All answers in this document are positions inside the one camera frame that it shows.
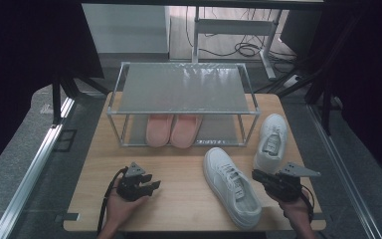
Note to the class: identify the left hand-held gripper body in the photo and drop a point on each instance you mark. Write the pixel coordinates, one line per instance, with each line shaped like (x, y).
(131, 191)

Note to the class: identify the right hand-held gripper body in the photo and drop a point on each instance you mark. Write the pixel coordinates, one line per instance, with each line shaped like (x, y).
(285, 189)

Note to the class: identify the white lace-up sneaker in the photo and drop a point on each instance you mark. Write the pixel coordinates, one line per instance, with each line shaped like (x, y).
(273, 132)
(232, 189)

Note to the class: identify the pink slide slipper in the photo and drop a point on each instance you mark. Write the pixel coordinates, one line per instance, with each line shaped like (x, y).
(185, 132)
(159, 132)

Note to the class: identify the grey metal shoe rack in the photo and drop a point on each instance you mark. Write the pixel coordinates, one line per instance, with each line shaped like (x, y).
(182, 89)

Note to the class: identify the person's right hand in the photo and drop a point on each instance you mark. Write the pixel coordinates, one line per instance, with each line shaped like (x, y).
(296, 210)

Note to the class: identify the person's left hand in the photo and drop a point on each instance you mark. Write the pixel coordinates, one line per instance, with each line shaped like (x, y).
(119, 214)

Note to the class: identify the black metal stand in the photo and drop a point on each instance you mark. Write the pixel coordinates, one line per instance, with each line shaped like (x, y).
(56, 99)
(326, 109)

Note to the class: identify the white power strip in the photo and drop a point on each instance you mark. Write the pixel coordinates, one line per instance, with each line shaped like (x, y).
(292, 80)

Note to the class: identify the dark curtain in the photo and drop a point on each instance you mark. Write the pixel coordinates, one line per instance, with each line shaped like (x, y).
(378, 83)
(13, 66)

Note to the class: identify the black computer case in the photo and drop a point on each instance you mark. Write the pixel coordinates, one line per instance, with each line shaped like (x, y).
(300, 33)

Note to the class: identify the white cabinet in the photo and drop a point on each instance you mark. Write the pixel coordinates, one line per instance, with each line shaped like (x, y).
(126, 30)

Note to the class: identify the aluminium floor rail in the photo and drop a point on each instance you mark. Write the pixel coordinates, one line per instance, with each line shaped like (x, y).
(30, 176)
(343, 172)

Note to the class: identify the desk with white frame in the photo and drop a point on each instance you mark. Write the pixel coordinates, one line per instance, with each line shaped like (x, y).
(232, 26)

